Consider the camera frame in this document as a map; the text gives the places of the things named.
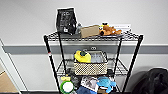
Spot white printed magazine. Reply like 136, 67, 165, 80
80, 75, 100, 92

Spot pale woven basket dark spots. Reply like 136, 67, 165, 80
72, 49, 109, 76

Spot brown cardboard box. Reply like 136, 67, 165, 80
79, 24, 102, 39

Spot black bag with white print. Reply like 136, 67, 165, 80
55, 7, 78, 36

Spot white door frame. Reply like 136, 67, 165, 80
0, 38, 23, 94

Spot yellow plush toy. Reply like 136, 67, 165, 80
73, 49, 93, 64

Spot orange plush toy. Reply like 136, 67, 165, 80
100, 22, 124, 37

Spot dark blue cap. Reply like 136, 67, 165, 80
76, 85, 97, 94

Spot black office chair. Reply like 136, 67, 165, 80
136, 67, 168, 94

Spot green and white bowl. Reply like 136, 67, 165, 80
60, 80, 75, 94

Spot light blue plush toy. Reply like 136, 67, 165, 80
96, 76, 118, 93

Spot small yellow item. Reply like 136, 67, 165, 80
60, 75, 72, 82

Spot black wire shelf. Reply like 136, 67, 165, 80
42, 29, 145, 94

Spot square grey wall outlet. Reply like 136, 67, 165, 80
90, 45, 98, 51

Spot flat white box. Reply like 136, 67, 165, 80
113, 23, 133, 32

